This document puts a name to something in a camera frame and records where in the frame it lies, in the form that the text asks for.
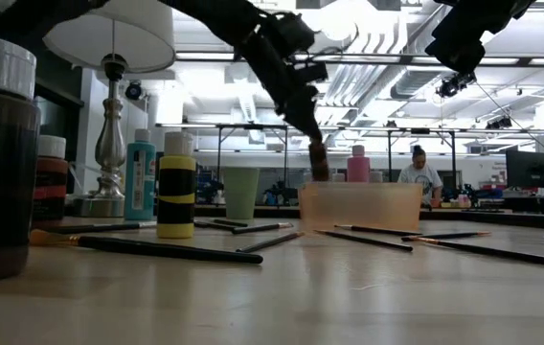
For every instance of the dark red small paint bottle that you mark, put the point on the dark red small paint bottle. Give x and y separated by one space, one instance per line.
319 163

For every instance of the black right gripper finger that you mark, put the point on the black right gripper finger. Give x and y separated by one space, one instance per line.
459 45
466 64

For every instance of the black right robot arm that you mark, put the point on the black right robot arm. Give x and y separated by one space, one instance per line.
516 6

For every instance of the flat orange bristle paint brush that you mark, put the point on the flat orange bristle paint brush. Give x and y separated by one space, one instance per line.
157 250

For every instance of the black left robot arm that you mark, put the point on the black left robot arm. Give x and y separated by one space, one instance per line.
214 14

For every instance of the person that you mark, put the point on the person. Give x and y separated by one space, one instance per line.
420 179

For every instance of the pink large paint bottle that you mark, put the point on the pink large paint bottle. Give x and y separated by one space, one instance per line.
358 167

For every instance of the overhead light bar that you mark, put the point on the overhead light bar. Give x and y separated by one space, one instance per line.
523 61

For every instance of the silver ventilation duct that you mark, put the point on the silver ventilation duct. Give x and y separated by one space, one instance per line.
411 81

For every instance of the yellow small paint bottle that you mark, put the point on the yellow small paint bottle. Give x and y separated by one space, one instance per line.
176 162

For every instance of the orange translucent plastic bin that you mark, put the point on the orange translucent plastic bin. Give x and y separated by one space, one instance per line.
363 206

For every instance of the black computer monitor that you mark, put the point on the black computer monitor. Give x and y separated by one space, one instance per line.
530 167

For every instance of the green plastic cup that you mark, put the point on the green plastic cup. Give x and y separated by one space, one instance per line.
243 191

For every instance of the teal large paint bottle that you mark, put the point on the teal large paint bottle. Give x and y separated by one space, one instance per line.
138 191

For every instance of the white shade silver table lamp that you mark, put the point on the white shade silver table lamp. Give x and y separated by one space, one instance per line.
109 144

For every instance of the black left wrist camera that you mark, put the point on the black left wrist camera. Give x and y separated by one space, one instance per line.
312 73

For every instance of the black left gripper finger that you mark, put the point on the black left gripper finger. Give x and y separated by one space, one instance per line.
295 130
308 115

